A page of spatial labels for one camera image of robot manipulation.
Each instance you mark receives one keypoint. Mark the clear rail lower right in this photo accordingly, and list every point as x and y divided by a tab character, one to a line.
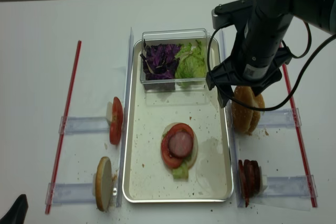
285	192

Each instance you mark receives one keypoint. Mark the white block behind tomato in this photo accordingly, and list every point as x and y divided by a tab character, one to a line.
109	115

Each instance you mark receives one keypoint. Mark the clear rail lower left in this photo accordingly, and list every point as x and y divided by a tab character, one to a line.
60	193

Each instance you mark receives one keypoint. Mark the silver metal tray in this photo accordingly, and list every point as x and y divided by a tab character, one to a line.
150	114

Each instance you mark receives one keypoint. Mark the sesame bun top front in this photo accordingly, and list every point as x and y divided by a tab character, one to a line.
242	115

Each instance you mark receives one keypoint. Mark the clear plastic container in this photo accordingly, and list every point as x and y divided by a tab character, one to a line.
154	38

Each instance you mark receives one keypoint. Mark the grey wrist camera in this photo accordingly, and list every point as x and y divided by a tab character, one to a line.
234	13

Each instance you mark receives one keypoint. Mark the lettuce piece on tray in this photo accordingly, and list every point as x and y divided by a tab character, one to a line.
183	170

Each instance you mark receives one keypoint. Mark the round meat slice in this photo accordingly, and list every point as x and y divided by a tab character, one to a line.
181	144

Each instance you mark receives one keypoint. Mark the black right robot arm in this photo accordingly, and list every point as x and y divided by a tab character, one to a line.
256	56

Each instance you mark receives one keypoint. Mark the clear rail upper right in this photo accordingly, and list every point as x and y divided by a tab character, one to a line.
288	118

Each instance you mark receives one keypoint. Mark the stack of meat slices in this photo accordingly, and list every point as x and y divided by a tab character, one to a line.
250	179

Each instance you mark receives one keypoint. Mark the bottom bun slice on tray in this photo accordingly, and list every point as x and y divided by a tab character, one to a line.
194	145

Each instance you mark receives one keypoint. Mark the tomato slice on tray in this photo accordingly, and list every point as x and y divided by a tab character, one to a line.
168	158

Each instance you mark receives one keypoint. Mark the purple cabbage leaves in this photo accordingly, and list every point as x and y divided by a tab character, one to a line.
160	62

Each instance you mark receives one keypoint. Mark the upright tomato slice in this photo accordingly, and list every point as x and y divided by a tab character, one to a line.
117	121

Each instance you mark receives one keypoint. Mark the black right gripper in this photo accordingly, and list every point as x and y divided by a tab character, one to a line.
227	74

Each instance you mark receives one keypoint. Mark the right red tape strip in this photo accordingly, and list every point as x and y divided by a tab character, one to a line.
308	174

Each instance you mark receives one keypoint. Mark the green lettuce in container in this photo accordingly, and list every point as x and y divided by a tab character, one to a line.
191	61

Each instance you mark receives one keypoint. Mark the upright bun slice left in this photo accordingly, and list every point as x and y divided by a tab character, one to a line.
103	183

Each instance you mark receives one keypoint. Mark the red tape strip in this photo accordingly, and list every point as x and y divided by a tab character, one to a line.
308	174
61	135

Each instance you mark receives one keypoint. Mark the clear rail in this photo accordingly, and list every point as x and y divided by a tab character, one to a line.
83	125
285	192
288	118
60	193

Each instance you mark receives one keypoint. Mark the clear rail upper left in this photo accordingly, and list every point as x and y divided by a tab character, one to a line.
83	125

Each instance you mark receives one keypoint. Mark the left red tape strip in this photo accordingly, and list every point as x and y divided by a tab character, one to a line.
61	135

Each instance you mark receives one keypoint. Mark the white block behind meat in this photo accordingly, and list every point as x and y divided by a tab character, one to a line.
263	181

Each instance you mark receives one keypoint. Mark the sesame bun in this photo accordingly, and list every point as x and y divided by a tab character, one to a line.
258	102
242	115

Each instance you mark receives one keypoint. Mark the left long clear divider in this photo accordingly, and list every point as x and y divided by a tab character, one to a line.
126	104

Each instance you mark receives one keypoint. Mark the sesame bun top rear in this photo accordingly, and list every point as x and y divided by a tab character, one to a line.
258	102

